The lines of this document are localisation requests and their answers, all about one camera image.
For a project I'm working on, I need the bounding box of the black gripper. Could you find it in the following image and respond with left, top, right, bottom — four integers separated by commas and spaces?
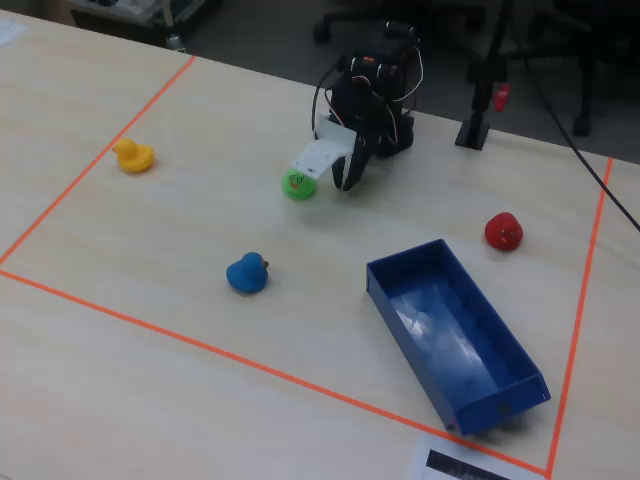
330, 74, 385, 195

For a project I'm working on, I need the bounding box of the red rubber duck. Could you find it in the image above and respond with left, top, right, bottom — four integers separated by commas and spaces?
484, 211, 525, 252

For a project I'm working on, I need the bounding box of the green rubber duck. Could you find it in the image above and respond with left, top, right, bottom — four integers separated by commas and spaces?
282, 168, 318, 202

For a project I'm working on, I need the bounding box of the blue rubber duck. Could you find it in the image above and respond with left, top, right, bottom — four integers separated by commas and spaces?
225, 251, 271, 294

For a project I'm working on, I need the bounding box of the blue plastic box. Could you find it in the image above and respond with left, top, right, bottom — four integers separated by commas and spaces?
365, 238, 552, 437

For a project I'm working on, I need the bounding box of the yellow rubber duck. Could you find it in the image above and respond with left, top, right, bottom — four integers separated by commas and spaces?
112, 137, 156, 175

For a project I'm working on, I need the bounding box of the black clamp stand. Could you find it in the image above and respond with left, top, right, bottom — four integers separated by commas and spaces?
454, 0, 516, 152

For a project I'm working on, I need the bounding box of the black office chair base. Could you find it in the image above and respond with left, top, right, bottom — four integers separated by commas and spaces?
312, 8, 391, 45

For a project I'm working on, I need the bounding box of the red clamp knob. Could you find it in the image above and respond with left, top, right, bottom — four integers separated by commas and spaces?
491, 82, 512, 113

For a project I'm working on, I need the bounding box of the orange tape strip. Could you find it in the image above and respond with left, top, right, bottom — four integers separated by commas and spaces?
0, 54, 197, 266
0, 268, 550, 476
544, 157, 614, 477

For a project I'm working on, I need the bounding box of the black office chair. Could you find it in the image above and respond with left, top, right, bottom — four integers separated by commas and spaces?
524, 0, 640, 138

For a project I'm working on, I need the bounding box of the white paper label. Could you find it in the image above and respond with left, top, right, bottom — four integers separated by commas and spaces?
407, 433, 544, 480

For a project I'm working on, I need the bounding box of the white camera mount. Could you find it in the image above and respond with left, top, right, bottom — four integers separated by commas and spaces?
289, 113, 359, 182

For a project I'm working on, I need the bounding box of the black cable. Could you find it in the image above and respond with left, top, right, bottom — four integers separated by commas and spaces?
509, 0, 640, 226

